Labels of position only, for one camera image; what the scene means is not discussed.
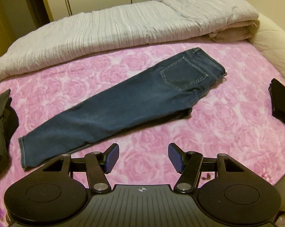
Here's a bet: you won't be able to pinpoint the grey white folded quilt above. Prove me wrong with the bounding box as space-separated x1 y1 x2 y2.
0 0 259 81

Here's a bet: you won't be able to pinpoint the dark green black garment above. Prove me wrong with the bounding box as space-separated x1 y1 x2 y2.
0 89 19 173

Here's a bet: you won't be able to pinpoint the cream padded bed frame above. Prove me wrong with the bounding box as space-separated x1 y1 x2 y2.
251 13 285 79

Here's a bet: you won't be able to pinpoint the blue denim jeans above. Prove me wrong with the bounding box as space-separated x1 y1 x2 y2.
19 48 226 170

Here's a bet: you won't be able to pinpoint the pink rose patterned blanket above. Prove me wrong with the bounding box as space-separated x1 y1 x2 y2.
0 38 285 226

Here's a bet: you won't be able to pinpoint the black garment at right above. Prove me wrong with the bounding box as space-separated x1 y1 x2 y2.
268 79 285 124

